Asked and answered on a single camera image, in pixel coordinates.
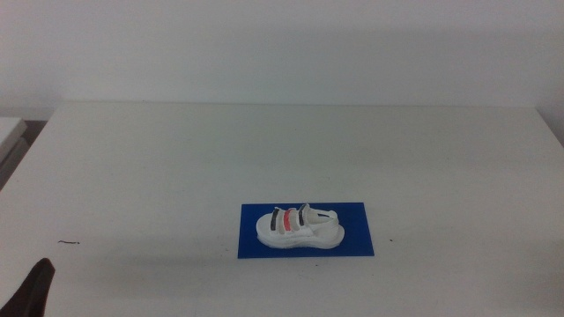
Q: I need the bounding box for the white sandal with striped straps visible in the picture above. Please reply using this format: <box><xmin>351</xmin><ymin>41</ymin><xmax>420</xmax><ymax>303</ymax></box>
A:
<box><xmin>256</xmin><ymin>203</ymin><xmax>346</xmax><ymax>250</ymax></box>

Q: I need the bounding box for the blue rectangular mat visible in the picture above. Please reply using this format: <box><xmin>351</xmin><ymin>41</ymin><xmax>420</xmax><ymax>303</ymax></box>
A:
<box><xmin>237</xmin><ymin>202</ymin><xmax>375</xmax><ymax>260</ymax></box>

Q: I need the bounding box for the white side table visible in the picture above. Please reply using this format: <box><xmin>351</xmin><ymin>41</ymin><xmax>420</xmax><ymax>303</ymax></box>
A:
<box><xmin>0</xmin><ymin>116</ymin><xmax>28</xmax><ymax>190</ymax></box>

